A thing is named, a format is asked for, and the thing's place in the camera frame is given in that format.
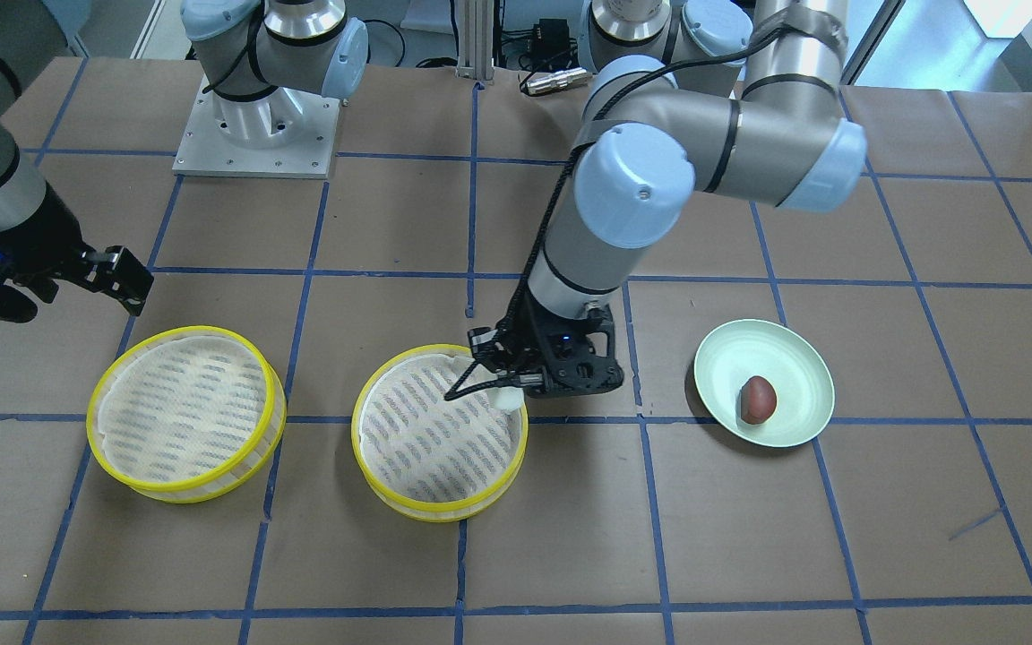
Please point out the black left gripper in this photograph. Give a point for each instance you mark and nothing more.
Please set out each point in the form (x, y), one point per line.
(541, 329)

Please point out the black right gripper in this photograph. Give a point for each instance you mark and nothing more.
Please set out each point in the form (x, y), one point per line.
(48, 235)

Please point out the white steamed bun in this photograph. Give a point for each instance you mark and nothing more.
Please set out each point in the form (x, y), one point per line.
(507, 399)

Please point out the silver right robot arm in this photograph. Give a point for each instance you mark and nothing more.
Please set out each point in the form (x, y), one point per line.
(41, 241)

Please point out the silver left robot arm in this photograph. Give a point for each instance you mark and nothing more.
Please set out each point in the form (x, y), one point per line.
(697, 98)

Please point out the near yellow bamboo steamer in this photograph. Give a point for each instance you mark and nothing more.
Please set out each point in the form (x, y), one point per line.
(427, 458)

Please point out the yellow bamboo steamer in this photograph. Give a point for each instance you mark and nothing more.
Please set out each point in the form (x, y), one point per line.
(427, 458)
(187, 415)

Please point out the far yellow bamboo steamer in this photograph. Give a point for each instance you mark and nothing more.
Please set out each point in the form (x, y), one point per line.
(187, 415)

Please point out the green round plate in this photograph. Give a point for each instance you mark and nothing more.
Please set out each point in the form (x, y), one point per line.
(733, 353)

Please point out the brown steamed bun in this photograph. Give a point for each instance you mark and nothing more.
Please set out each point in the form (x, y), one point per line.
(758, 400)

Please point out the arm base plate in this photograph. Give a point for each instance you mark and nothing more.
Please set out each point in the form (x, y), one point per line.
(291, 134)

